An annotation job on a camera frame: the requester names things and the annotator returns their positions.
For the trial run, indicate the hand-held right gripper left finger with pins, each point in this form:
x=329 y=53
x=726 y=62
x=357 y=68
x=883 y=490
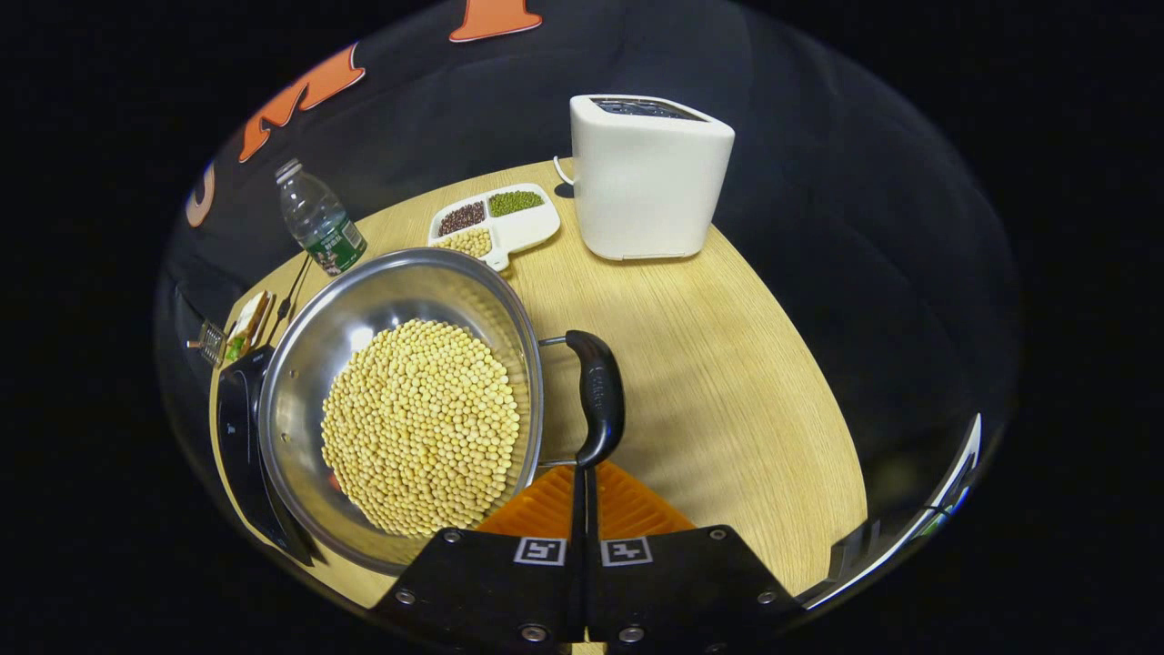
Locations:
x=482 y=582

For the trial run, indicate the white toaster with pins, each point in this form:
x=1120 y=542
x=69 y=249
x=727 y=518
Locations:
x=646 y=191

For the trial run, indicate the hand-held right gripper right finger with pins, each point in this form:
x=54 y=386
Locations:
x=691 y=582

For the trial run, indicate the heap of yellow soybeans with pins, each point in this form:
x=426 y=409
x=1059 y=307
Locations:
x=418 y=428

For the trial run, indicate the clear plastic water bottle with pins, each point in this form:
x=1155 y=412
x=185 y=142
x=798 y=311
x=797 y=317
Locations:
x=318 y=223

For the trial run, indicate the sandwich with lettuce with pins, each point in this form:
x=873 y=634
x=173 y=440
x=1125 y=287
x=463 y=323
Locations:
x=247 y=323

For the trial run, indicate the white divided dish with beans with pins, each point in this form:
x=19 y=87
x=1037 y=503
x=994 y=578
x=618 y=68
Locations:
x=523 y=227

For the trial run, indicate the black induction cooktop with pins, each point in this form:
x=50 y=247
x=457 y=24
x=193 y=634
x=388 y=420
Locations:
x=238 y=428

